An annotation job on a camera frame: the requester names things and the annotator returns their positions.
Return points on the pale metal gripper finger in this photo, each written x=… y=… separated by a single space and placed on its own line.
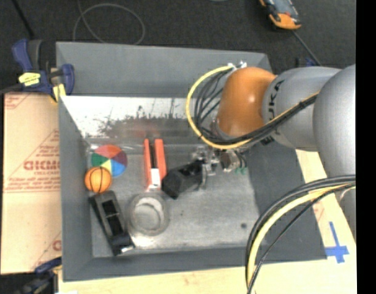
x=202 y=156
x=209 y=173

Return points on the black block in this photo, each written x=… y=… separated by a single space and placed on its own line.
x=180 y=181

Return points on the orange and white stapler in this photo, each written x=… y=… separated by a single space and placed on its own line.
x=160 y=158

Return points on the grey metal bin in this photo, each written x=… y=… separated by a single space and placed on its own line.
x=206 y=225

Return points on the clear glass cup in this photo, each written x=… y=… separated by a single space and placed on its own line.
x=133 y=216

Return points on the multicoloured ball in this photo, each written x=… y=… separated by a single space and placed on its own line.
x=110 y=159

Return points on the orange ball with black lines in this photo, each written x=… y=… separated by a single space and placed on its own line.
x=97 y=180

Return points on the black tape dispenser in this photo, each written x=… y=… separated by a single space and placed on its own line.
x=111 y=222

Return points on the brown cardboard board red print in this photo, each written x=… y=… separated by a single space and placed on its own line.
x=28 y=139

